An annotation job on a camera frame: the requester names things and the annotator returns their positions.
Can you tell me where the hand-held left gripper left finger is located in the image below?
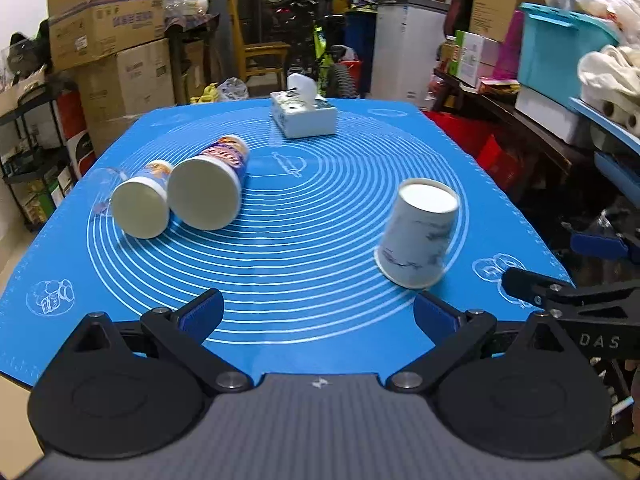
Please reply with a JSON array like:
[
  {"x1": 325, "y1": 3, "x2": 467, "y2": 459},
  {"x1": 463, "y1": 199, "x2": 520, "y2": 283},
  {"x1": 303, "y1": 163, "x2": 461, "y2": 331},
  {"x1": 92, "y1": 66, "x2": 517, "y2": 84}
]
[{"x1": 66, "y1": 287, "x2": 253, "y2": 395}]

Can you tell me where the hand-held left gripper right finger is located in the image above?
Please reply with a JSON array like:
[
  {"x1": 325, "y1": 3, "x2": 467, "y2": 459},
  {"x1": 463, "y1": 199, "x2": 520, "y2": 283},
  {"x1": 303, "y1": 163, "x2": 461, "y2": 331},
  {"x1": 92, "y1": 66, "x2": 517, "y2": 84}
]
[{"x1": 386, "y1": 292, "x2": 577, "y2": 395}]

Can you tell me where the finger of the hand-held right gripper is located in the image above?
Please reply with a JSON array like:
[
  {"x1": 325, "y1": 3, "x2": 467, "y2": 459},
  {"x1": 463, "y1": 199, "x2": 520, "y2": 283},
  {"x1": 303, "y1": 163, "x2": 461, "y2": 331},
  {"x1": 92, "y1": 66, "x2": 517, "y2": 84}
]
[
  {"x1": 501, "y1": 267, "x2": 640, "y2": 321},
  {"x1": 562, "y1": 220, "x2": 640, "y2": 262}
]

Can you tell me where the white marbled paper cup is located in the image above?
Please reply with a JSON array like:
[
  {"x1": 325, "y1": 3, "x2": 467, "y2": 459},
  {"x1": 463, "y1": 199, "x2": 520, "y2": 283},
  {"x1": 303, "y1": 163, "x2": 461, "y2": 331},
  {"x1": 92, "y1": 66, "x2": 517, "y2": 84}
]
[{"x1": 374, "y1": 178, "x2": 460, "y2": 290}]

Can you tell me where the clear plastic cup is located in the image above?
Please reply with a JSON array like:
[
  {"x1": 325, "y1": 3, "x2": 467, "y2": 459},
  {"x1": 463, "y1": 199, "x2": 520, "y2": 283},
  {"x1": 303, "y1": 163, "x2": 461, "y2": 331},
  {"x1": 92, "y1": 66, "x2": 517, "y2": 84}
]
[{"x1": 92, "y1": 166, "x2": 132, "y2": 217}]

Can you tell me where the large printed snack canister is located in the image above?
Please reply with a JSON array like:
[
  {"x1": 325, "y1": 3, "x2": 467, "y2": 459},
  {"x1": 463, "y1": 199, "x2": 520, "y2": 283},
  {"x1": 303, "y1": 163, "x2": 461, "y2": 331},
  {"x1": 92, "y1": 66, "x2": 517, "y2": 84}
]
[{"x1": 167, "y1": 135, "x2": 250, "y2": 231}]

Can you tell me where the small printed snack canister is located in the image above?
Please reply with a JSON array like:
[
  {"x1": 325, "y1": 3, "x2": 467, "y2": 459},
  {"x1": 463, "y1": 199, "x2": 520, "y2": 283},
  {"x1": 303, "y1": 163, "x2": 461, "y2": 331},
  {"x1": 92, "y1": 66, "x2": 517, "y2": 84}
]
[{"x1": 110, "y1": 159, "x2": 175, "y2": 239}]

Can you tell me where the dark wooden side table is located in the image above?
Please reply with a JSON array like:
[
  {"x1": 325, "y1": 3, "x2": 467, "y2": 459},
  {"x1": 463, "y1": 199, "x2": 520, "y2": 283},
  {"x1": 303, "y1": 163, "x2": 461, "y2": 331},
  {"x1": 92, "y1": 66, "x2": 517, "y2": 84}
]
[{"x1": 431, "y1": 67, "x2": 601, "y2": 203}]

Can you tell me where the white flat box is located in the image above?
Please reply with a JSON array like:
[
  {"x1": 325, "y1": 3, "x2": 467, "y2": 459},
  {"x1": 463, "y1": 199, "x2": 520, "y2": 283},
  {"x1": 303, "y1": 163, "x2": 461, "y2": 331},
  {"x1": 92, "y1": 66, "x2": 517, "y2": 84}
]
[{"x1": 514, "y1": 85, "x2": 594, "y2": 149}]

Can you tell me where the blue silicone baking mat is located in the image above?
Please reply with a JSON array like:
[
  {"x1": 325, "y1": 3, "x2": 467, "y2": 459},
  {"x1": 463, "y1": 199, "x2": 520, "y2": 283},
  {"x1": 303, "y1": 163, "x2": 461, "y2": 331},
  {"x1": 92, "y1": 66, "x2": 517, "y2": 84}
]
[{"x1": 0, "y1": 97, "x2": 576, "y2": 392}]

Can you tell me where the red bag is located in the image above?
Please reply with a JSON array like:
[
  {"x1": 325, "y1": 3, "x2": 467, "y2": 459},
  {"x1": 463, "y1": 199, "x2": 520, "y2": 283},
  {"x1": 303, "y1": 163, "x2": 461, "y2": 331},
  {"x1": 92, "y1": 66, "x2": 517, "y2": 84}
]
[{"x1": 425, "y1": 110, "x2": 522, "y2": 192}]

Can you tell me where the white cloth bundle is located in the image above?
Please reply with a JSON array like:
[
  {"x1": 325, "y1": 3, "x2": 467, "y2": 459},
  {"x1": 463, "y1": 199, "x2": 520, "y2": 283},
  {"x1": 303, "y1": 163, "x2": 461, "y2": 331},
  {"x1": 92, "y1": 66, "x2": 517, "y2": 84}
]
[{"x1": 577, "y1": 44, "x2": 640, "y2": 112}]

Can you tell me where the teal plastic storage bin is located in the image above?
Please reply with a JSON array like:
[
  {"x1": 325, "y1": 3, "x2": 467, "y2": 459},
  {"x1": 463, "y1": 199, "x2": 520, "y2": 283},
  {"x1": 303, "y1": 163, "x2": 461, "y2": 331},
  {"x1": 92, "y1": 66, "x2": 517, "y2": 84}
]
[{"x1": 517, "y1": 2, "x2": 622, "y2": 107}]

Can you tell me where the yellow plastic bag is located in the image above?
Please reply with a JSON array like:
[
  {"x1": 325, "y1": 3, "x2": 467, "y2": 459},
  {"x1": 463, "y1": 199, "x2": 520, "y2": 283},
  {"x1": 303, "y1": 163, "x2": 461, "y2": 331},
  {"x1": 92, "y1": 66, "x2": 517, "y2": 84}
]
[{"x1": 192, "y1": 82, "x2": 221, "y2": 104}]

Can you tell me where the white tissue box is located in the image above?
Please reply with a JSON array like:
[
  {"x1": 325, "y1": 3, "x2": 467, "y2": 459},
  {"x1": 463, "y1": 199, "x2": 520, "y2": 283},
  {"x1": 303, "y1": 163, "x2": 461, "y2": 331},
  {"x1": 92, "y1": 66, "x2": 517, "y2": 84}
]
[{"x1": 269, "y1": 73, "x2": 337, "y2": 139}]

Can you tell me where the white and blue plastic bag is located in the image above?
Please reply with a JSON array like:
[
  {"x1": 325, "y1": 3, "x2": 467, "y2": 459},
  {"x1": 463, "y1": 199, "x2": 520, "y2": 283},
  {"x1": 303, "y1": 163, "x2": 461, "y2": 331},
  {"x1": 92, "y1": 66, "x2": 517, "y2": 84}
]
[{"x1": 217, "y1": 77, "x2": 250, "y2": 101}]

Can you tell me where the green and white carton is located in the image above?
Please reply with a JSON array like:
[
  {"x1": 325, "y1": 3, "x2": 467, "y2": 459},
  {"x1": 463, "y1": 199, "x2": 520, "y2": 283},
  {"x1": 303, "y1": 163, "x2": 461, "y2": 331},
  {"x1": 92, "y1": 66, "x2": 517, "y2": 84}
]
[{"x1": 453, "y1": 30, "x2": 501, "y2": 89}]

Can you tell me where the black metal shelf rack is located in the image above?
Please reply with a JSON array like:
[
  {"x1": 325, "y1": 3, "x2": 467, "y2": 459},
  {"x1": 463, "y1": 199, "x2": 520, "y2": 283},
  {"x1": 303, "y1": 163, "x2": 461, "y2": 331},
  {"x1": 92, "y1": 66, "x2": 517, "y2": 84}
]
[{"x1": 0, "y1": 77, "x2": 78, "y2": 234}]

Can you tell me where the large closed cardboard box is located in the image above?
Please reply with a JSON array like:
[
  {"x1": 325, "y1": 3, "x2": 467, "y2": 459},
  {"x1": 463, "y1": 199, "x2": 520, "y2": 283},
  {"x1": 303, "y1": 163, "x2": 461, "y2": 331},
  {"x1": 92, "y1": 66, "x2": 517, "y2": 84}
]
[{"x1": 75, "y1": 37, "x2": 176, "y2": 157}]

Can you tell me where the red plastic basket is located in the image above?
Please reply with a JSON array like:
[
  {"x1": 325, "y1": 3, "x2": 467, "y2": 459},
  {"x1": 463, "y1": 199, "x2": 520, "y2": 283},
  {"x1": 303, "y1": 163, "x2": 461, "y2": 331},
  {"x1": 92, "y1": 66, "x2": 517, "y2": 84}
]
[{"x1": 339, "y1": 60, "x2": 364, "y2": 97}]

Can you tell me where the wooden chair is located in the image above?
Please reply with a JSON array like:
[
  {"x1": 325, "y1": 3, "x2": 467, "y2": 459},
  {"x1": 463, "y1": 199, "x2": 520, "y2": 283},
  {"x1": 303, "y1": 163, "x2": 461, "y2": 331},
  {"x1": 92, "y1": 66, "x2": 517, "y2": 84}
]
[{"x1": 227, "y1": 0, "x2": 292, "y2": 97}]

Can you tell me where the tall brown cardboard box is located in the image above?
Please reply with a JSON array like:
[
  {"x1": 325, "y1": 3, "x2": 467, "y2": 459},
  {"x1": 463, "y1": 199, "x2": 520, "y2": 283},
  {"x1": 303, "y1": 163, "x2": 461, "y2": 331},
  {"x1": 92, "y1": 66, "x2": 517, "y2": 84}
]
[{"x1": 469, "y1": 0, "x2": 545, "y2": 44}]

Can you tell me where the white chest freezer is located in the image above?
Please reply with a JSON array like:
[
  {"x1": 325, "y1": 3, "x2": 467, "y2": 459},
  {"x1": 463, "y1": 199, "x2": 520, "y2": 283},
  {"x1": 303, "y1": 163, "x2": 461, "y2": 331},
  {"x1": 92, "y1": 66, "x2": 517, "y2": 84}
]
[{"x1": 372, "y1": 0, "x2": 451, "y2": 109}]

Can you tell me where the black and green bicycle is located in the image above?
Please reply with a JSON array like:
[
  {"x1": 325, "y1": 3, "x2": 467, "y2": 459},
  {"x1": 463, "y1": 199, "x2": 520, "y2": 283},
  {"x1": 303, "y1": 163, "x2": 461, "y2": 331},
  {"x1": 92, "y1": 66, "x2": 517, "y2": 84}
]
[{"x1": 257, "y1": 0, "x2": 362, "y2": 99}]

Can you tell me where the open cardboard box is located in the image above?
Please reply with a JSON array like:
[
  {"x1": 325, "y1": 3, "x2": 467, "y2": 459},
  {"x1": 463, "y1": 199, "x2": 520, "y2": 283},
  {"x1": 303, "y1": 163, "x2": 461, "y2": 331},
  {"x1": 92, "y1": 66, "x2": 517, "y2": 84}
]
[{"x1": 47, "y1": 0, "x2": 166, "y2": 72}]

